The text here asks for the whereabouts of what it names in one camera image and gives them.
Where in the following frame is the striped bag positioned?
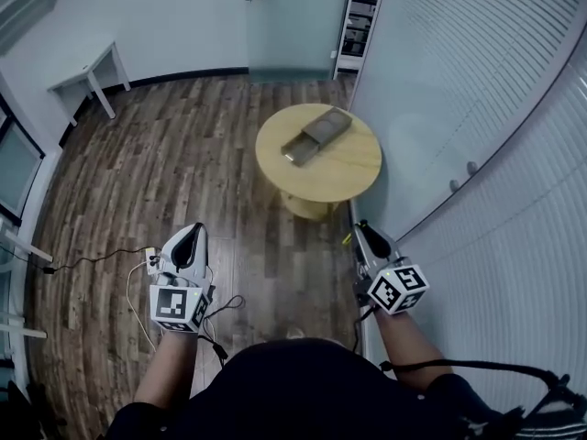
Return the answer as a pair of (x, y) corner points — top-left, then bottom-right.
(458, 373), (587, 440)

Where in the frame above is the person's black clothing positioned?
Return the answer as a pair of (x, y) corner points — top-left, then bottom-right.
(106, 336), (526, 440)

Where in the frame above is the round wooden table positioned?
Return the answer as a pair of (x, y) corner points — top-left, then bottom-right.
(254, 103), (383, 222)

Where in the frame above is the person's right forearm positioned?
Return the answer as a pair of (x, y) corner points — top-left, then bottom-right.
(372, 308), (456, 391)

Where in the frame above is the white desk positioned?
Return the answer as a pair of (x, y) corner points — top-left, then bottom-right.
(47, 40), (132, 128)

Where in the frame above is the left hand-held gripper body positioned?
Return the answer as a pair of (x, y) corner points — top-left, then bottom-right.
(150, 263), (215, 335)

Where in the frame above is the brown drawer box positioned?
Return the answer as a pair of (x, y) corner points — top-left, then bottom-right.
(280, 105), (354, 169)

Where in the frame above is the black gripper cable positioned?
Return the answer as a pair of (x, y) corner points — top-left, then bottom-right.
(197, 293), (247, 369)
(379, 357), (572, 387)

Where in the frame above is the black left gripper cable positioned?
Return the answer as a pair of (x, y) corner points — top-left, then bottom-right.
(197, 293), (247, 369)

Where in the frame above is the thin black floor cable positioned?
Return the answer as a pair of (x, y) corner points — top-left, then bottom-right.
(42, 247), (152, 275)

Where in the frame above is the white cable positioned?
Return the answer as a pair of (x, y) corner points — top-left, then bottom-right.
(126, 260), (161, 353)

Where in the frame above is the person's left forearm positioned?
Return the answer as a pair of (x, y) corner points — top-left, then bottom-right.
(133, 326), (201, 408)

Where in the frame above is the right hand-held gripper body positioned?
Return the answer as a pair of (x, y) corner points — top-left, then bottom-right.
(352, 251), (430, 316)

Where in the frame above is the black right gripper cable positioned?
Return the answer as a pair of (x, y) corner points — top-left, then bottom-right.
(379, 357), (572, 387)

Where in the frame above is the white power strip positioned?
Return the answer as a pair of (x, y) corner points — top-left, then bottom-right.
(145, 246), (169, 278)

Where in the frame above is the white furniture frame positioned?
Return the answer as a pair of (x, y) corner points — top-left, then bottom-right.
(0, 220), (55, 371)

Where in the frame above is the frosted glass door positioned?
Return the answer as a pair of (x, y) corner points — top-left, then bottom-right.
(242, 0), (355, 84)

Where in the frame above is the white shelf unit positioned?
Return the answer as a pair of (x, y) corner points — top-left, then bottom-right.
(333, 0), (387, 81)

